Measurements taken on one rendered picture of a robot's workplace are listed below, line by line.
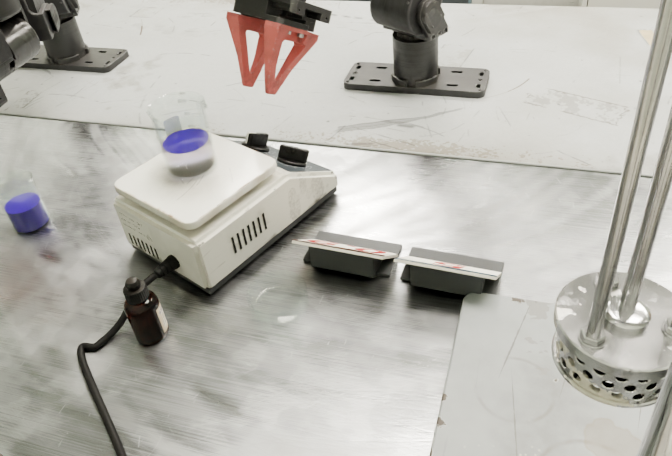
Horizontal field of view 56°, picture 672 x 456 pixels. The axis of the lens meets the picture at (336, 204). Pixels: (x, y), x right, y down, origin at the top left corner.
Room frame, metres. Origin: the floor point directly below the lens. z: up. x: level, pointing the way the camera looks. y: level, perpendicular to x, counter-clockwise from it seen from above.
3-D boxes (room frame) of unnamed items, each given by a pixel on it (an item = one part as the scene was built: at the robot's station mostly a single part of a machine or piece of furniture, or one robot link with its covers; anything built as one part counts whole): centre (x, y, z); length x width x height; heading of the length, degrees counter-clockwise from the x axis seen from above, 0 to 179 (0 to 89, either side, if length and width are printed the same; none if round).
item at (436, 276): (0.42, -0.10, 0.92); 0.09 x 0.06 x 0.04; 66
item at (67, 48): (1.04, 0.42, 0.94); 0.20 x 0.07 x 0.08; 68
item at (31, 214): (0.59, 0.35, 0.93); 0.04 x 0.04 x 0.06
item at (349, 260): (0.46, -0.01, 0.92); 0.09 x 0.06 x 0.04; 66
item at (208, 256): (0.54, 0.12, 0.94); 0.22 x 0.13 x 0.08; 137
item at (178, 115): (0.53, 0.13, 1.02); 0.06 x 0.05 x 0.08; 63
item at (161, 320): (0.40, 0.18, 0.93); 0.03 x 0.03 x 0.07
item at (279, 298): (0.41, 0.06, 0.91); 0.06 x 0.06 x 0.02
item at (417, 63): (0.82, -0.13, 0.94); 0.20 x 0.07 x 0.08; 68
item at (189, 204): (0.52, 0.13, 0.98); 0.12 x 0.12 x 0.01; 47
